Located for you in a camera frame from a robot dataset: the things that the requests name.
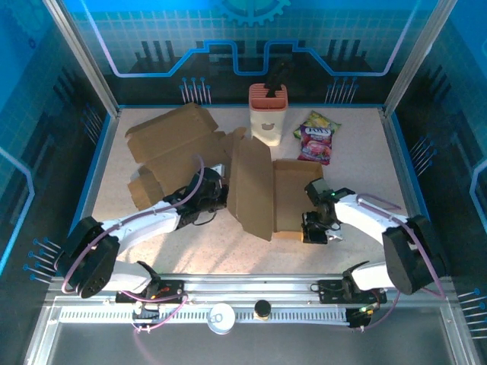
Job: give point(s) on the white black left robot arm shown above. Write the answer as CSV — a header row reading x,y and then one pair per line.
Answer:
x,y
144,226

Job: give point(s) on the purple berries candy bag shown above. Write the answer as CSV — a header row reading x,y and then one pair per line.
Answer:
x,y
316,142

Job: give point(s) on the aluminium frame post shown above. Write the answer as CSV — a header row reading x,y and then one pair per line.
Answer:
x,y
84,57
417,57

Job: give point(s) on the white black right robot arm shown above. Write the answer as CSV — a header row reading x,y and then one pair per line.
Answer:
x,y
369,216

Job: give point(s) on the cream knife block orange top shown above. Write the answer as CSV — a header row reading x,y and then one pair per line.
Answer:
x,y
268,125

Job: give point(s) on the green yellow candy bag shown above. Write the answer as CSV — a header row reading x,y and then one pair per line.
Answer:
x,y
319,118

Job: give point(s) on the brown cardboard mailer box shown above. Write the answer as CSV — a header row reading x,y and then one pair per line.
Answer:
x,y
251,182
167,140

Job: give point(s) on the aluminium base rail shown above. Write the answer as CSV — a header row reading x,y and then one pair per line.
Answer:
x,y
247,289

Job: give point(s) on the black controller box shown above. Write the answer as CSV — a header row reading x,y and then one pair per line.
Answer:
x,y
146,315
357,317

